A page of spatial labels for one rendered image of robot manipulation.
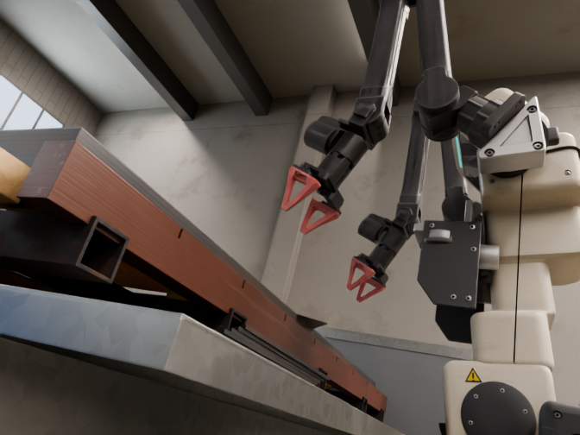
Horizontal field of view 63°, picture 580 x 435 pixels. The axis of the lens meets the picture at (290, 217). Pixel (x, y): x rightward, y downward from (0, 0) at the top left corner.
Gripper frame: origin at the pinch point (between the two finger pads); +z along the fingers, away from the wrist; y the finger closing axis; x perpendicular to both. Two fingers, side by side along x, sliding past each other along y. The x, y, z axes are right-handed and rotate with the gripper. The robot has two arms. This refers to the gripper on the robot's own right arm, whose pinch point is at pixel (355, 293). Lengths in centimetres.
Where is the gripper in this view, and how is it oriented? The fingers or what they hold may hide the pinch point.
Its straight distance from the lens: 126.4
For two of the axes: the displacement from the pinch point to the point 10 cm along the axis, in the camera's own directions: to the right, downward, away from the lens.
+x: 7.0, 4.3, -5.7
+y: -3.7, -4.6, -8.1
